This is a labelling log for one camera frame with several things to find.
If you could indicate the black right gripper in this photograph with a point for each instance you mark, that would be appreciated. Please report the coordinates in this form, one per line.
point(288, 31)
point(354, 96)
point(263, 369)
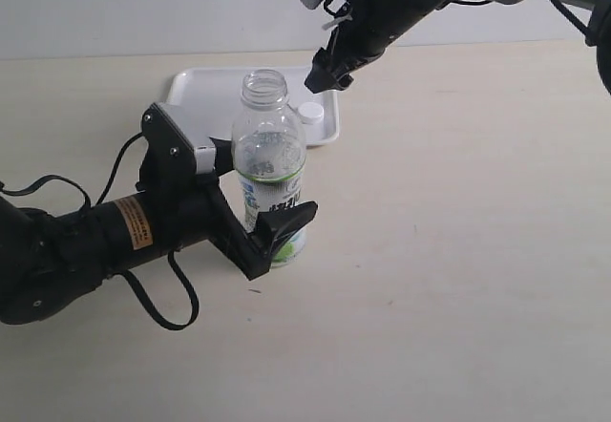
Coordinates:
point(355, 41)

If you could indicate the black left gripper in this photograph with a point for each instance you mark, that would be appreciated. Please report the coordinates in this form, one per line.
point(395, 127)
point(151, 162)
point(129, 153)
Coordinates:
point(187, 209)

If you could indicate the clear plastic water bottle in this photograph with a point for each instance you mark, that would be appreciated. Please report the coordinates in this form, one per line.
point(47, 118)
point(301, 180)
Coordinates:
point(268, 146)

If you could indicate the white bottle cap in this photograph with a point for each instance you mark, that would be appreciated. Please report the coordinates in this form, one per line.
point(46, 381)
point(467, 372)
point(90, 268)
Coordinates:
point(311, 112)

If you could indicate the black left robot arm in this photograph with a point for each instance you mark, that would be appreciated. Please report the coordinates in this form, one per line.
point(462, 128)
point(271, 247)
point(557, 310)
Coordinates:
point(48, 262)

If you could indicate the white plastic tray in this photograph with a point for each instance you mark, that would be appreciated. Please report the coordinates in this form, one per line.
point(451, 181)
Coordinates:
point(214, 94)

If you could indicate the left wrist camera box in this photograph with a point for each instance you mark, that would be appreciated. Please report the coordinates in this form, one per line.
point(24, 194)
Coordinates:
point(173, 133)

